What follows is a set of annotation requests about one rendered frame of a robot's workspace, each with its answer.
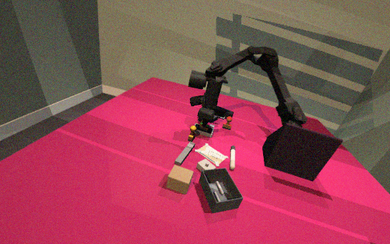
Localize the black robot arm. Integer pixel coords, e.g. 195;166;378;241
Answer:
189;46;307;127

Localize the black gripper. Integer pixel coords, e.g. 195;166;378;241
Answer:
197;91;219;126

